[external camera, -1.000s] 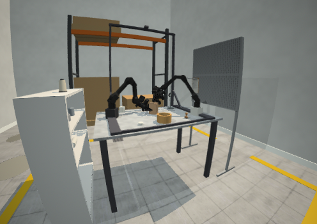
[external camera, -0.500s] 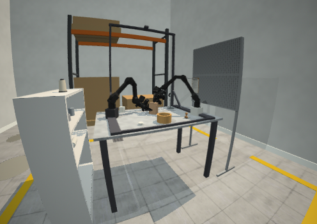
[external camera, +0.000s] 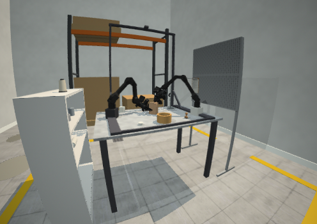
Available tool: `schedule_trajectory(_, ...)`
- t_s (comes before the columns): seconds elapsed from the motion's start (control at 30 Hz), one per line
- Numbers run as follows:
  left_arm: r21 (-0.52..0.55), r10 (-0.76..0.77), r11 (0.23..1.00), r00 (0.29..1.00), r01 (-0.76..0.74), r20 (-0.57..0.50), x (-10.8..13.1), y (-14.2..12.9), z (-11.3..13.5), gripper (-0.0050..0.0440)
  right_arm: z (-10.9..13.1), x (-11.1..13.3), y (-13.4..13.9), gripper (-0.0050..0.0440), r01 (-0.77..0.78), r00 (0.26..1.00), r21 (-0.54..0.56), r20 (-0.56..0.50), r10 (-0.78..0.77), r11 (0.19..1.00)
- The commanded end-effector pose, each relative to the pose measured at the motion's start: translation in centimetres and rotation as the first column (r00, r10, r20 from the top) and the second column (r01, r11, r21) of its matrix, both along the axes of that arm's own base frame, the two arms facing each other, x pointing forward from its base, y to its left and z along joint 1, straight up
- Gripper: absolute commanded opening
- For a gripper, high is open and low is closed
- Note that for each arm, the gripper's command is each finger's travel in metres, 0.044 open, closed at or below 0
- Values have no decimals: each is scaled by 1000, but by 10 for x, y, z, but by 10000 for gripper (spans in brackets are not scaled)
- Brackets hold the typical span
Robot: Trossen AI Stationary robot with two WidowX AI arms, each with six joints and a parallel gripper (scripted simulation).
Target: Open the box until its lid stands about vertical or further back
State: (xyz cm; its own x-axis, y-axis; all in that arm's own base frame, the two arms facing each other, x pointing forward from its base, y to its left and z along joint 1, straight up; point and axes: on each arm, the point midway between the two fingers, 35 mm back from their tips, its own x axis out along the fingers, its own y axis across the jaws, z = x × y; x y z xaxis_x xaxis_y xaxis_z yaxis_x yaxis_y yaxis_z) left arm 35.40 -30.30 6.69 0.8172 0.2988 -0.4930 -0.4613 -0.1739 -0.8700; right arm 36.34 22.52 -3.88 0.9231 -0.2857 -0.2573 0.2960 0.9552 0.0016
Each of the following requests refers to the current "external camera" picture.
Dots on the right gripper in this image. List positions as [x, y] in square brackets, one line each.
[146, 107]

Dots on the brown cardboard box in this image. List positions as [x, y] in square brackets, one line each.
[154, 106]

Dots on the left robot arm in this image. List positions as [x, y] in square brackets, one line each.
[183, 78]

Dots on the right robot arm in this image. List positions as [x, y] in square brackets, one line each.
[135, 100]

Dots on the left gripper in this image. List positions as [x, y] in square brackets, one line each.
[157, 97]

